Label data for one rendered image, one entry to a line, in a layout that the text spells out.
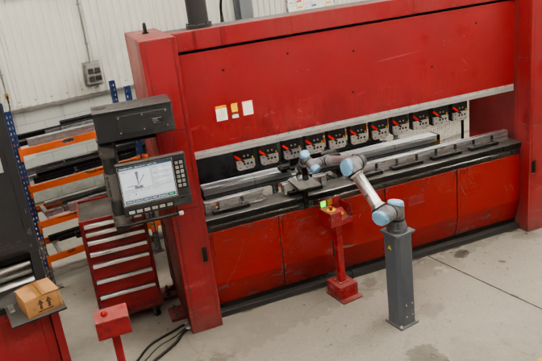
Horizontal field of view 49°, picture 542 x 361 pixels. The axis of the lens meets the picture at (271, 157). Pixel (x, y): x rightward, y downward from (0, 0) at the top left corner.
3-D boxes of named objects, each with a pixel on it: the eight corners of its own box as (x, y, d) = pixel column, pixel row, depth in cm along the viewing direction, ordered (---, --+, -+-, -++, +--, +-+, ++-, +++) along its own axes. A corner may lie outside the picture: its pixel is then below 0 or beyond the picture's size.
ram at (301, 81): (190, 160, 455) (173, 56, 429) (189, 158, 462) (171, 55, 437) (513, 90, 541) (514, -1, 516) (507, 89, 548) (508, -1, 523)
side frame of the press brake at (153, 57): (193, 334, 471) (138, 42, 398) (172, 285, 548) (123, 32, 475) (223, 325, 478) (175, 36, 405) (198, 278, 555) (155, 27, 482)
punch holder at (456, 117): (453, 122, 527) (452, 103, 522) (447, 119, 535) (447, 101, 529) (467, 118, 531) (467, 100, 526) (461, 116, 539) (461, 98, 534)
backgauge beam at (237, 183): (204, 201, 497) (202, 189, 494) (200, 196, 510) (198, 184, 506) (440, 144, 563) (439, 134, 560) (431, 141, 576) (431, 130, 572)
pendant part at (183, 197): (125, 218, 388) (114, 166, 377) (123, 212, 399) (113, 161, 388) (193, 202, 400) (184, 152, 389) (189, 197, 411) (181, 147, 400)
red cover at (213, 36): (173, 53, 427) (170, 34, 422) (170, 52, 436) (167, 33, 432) (516, -3, 513) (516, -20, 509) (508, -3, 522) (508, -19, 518)
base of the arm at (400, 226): (412, 229, 428) (411, 217, 425) (396, 236, 421) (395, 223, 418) (397, 223, 441) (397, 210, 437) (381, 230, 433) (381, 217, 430)
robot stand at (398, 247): (419, 321, 452) (414, 229, 428) (402, 331, 444) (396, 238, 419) (402, 312, 467) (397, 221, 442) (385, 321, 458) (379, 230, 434)
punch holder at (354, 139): (352, 145, 498) (350, 126, 493) (347, 143, 506) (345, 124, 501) (368, 141, 503) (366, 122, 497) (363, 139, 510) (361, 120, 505)
